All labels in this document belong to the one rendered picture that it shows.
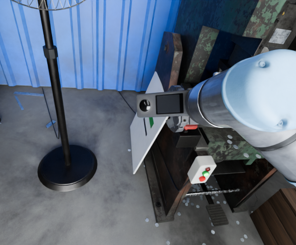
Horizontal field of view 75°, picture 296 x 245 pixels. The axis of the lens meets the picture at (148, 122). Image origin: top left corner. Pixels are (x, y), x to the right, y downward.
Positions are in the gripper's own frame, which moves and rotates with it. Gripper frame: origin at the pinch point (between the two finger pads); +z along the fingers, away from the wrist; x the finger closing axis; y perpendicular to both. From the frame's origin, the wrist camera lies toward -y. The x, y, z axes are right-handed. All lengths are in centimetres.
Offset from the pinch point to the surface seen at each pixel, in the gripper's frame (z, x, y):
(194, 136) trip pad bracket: 24.5, -10.0, 16.8
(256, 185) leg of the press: 52, -44, 64
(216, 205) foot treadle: 59, -56, 42
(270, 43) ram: 18, 25, 48
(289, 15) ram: 11, 32, 50
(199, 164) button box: 24.4, -21.2, 18.4
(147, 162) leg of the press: 97, -34, 7
